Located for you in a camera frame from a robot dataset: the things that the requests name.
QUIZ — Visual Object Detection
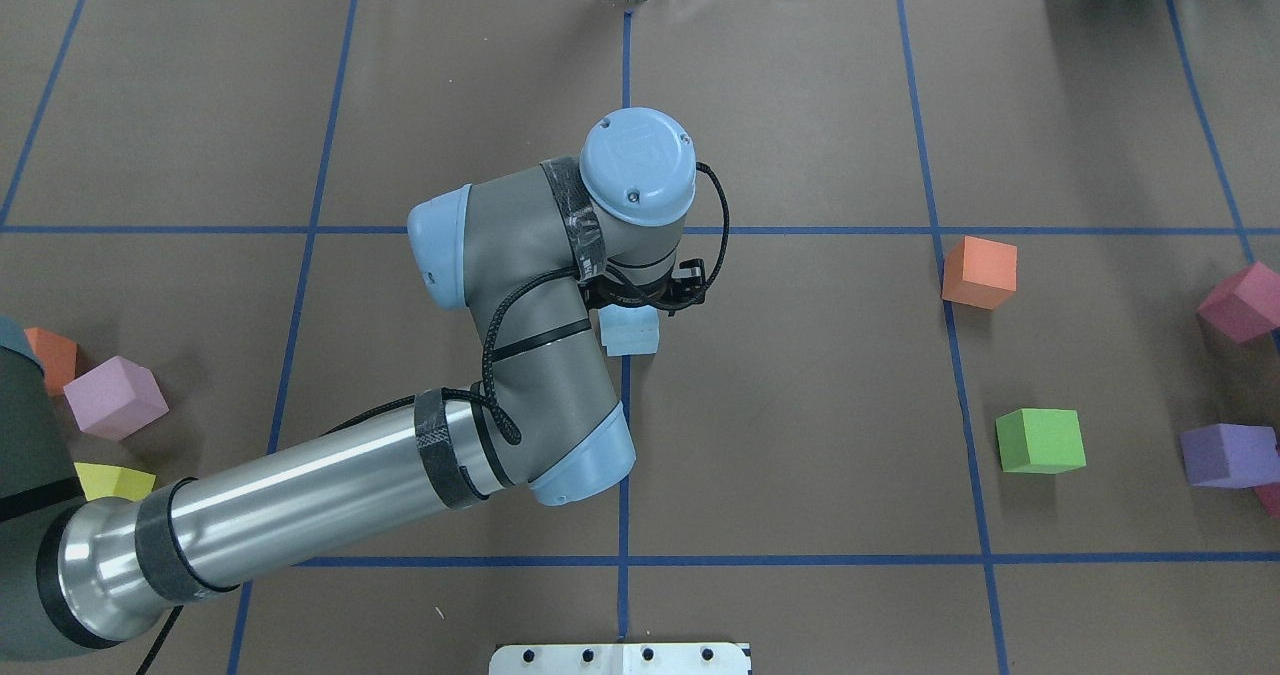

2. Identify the magenta block near pink bin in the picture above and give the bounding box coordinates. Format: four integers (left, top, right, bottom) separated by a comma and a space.
1197, 263, 1279, 345

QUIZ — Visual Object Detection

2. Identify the green foam block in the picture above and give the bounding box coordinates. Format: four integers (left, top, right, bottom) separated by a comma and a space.
995, 409, 1087, 475

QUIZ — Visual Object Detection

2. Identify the light blue block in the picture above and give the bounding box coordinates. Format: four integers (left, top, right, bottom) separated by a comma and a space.
598, 305, 660, 357

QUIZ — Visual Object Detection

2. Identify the yellow foam block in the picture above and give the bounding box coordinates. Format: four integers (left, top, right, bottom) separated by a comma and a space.
74, 462, 157, 502

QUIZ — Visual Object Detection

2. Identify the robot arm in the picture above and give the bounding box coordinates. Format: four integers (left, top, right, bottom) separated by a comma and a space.
3, 108, 718, 662

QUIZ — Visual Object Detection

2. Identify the orange block near turquoise bin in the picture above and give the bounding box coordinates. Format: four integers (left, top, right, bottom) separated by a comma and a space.
26, 327, 79, 397

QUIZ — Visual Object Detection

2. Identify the crimson block beside purple block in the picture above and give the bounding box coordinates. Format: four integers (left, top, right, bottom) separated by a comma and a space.
1253, 483, 1280, 519

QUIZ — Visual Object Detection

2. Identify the light pink foam block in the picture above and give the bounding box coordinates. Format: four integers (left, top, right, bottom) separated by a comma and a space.
63, 356, 170, 442

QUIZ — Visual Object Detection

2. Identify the orange block near green block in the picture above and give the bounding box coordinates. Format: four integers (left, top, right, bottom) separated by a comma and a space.
941, 236, 1019, 310

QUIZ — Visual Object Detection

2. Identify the purple block near pink bin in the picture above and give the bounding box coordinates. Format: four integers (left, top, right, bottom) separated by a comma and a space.
1179, 423, 1279, 489

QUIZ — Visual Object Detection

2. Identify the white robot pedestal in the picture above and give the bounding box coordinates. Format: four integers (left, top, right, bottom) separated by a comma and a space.
488, 642, 754, 674

